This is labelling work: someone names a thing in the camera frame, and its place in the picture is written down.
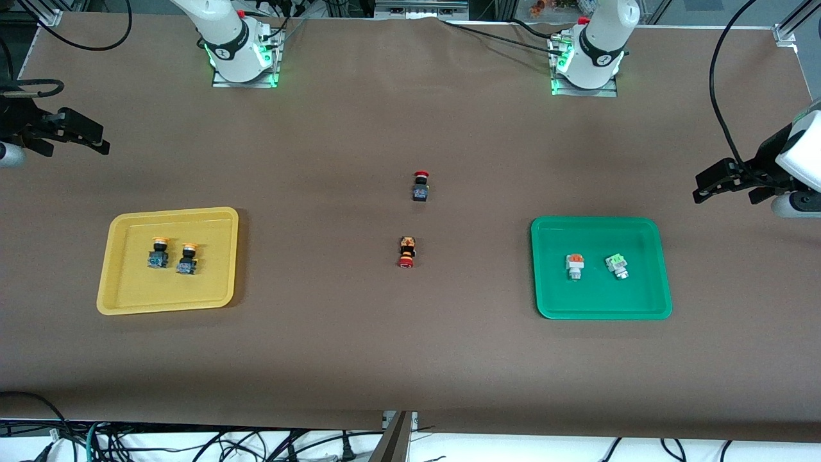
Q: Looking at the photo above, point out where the yellow plastic tray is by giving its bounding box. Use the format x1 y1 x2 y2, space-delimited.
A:
96 207 239 316

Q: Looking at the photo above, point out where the green plastic tray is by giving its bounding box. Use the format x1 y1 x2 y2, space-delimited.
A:
530 216 673 320

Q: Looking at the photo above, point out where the grey metal box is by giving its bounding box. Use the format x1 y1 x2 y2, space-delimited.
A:
375 0 469 19

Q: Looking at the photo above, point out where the brown paper table cover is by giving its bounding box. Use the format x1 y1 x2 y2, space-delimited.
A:
0 12 821 443

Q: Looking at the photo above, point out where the dark table leg profile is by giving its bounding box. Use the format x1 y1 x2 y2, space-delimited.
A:
369 411 412 462

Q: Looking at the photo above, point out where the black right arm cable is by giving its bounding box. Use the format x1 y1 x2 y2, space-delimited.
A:
0 0 133 98

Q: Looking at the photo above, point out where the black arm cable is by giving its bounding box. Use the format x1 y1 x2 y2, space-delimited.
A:
0 0 133 98
707 0 754 187

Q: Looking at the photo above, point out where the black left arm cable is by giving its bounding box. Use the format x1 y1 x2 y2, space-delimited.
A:
707 0 754 187

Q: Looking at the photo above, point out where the aluminium frame post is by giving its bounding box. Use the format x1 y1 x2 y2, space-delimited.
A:
19 0 65 26
773 0 821 47

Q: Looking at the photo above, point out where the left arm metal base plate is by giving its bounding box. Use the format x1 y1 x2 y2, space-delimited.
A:
550 32 620 98

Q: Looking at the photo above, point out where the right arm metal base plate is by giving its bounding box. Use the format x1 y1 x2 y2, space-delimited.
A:
212 29 283 89

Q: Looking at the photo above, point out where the black cable on table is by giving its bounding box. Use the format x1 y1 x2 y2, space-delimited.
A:
439 18 559 51
510 18 578 39

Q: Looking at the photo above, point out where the black floor cable loop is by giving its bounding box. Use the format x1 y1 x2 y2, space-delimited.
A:
0 391 71 450

